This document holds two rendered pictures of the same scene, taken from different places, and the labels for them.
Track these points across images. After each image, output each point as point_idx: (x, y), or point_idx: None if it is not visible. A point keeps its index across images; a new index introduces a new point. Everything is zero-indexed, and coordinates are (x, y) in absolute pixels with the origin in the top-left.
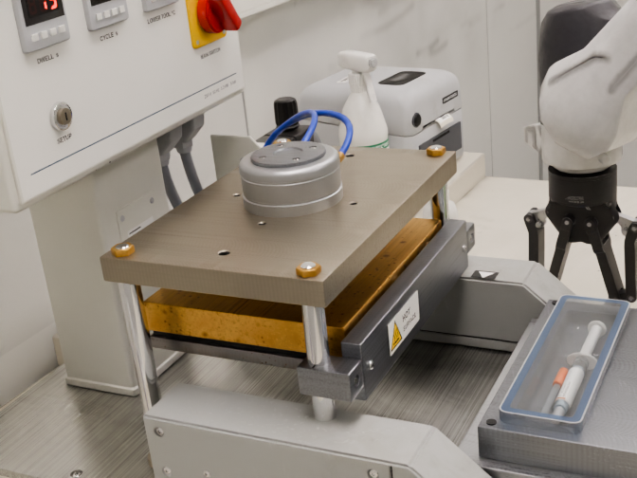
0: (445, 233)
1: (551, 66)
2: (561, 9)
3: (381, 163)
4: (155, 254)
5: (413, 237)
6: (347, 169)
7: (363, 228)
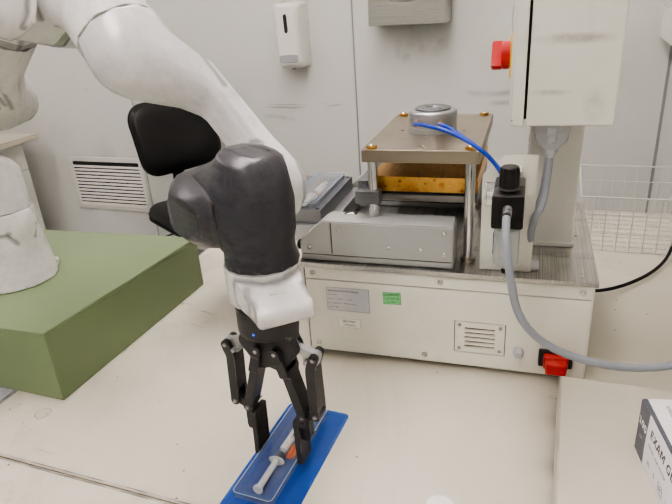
0: (367, 174)
1: (293, 158)
2: (270, 147)
3: (399, 143)
4: (469, 115)
5: (382, 168)
6: (417, 140)
7: (392, 124)
